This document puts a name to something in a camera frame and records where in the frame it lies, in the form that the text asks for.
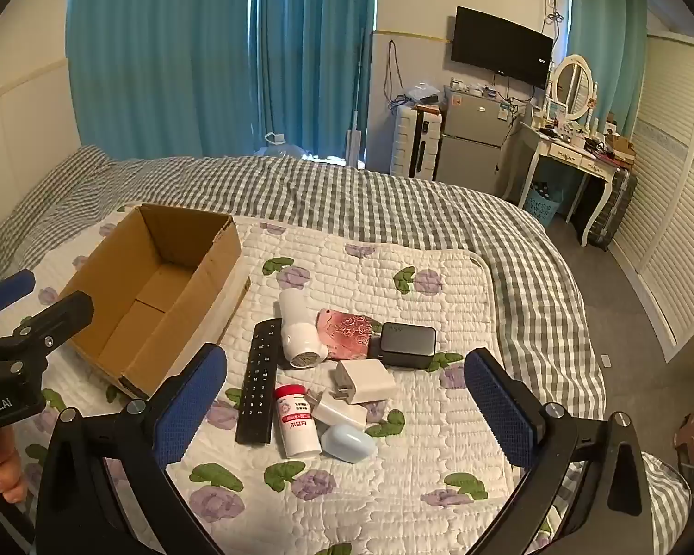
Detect brown cardboard box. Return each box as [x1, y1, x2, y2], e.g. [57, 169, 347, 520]
[58, 203, 252, 401]

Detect person's left hand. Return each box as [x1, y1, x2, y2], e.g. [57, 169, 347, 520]
[0, 429, 30, 505]

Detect oval white mirror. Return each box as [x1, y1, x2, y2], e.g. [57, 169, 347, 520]
[546, 53, 595, 122]

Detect dark suitcase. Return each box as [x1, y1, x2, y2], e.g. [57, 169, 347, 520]
[587, 166, 638, 251]

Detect black rectangular box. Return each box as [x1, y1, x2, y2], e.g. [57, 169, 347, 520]
[367, 322, 439, 370]

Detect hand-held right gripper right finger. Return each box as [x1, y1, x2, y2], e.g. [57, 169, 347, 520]
[463, 348, 654, 555]

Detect silver fridge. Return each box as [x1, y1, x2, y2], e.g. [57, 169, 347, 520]
[436, 89, 510, 189]

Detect white ribbed suitcase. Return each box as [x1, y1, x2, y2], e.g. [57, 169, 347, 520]
[390, 105, 443, 180]

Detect white pill bottle red cap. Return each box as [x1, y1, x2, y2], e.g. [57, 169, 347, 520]
[273, 384, 320, 459]

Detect black wall television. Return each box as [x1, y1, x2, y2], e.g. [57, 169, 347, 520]
[451, 6, 555, 90]

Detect light blue oval case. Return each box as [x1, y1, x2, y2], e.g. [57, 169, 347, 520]
[320, 423, 378, 463]

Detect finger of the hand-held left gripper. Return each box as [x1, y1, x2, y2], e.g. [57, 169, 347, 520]
[0, 291, 96, 363]
[0, 269, 37, 325]

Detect narrow teal curtain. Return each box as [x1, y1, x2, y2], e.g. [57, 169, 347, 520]
[567, 0, 649, 140]

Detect white cube charger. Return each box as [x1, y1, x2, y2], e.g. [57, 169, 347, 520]
[331, 358, 397, 406]

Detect teal laundry basket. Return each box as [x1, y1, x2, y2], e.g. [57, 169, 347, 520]
[523, 181, 563, 228]

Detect hanging cables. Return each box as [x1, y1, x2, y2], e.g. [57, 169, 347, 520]
[383, 39, 407, 112]

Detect white cylindrical container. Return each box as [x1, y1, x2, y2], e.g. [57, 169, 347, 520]
[278, 288, 329, 370]

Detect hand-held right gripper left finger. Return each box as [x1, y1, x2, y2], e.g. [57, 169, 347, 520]
[35, 343, 228, 555]

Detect clear water jug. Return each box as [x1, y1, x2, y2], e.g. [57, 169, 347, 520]
[264, 132, 307, 158]

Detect wide teal curtain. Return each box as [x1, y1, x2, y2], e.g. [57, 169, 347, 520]
[65, 0, 256, 158]

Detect grey checked duvet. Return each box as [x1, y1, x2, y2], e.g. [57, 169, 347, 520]
[0, 144, 692, 555]

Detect black remote control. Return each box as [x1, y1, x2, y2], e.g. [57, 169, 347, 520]
[235, 318, 283, 446]

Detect white flat power adapter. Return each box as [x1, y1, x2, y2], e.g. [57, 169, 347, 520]
[308, 390, 369, 427]

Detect white dressing table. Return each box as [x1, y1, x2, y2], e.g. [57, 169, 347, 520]
[517, 121, 614, 247]

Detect clear plastic box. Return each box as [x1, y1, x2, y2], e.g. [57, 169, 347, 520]
[405, 84, 443, 108]

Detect white louvred wardrobe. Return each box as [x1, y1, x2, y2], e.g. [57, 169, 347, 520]
[607, 31, 694, 365]

